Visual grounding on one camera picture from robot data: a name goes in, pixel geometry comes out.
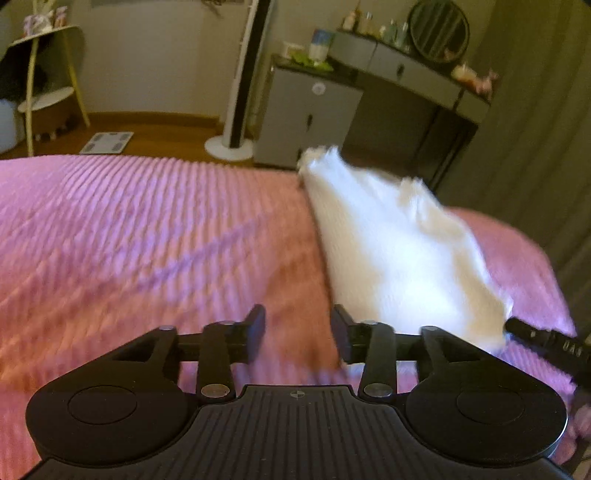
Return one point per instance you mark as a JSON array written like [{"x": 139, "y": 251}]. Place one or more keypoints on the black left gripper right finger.
[{"x": 373, "y": 345}]

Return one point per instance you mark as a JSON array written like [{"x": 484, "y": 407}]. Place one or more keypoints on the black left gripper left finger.
[{"x": 223, "y": 344}]

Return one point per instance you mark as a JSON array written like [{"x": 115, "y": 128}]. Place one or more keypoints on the white ribbed knit sweater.
[{"x": 395, "y": 255}]

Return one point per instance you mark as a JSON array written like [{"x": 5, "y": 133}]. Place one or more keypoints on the pink ribbed bed blanket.
[{"x": 97, "y": 250}]

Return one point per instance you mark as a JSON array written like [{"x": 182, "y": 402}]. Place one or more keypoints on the white tower fan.
[{"x": 232, "y": 146}]

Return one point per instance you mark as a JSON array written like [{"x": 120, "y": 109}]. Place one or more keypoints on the grey-green curtain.
[{"x": 529, "y": 162}]

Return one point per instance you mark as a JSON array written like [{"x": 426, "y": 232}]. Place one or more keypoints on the white bathroom scale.
[{"x": 107, "y": 143}]

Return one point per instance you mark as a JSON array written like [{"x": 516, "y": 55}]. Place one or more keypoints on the grey bedside cabinet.
[{"x": 303, "y": 109}]

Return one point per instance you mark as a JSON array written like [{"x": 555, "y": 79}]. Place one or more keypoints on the grey dressing table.
[{"x": 411, "y": 119}]

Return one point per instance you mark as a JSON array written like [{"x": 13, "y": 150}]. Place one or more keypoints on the pink plush toy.
[{"x": 485, "y": 85}]

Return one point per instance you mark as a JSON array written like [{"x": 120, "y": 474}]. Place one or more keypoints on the white round bin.
[{"x": 12, "y": 129}]

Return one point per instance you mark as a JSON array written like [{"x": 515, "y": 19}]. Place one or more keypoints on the white yellow-legged side table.
[{"x": 50, "y": 62}]

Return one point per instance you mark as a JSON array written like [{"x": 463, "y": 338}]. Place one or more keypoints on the round black vanity mirror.
[{"x": 439, "y": 30}]

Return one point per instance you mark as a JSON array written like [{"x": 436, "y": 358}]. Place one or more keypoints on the black garment on table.
[{"x": 14, "y": 71}]

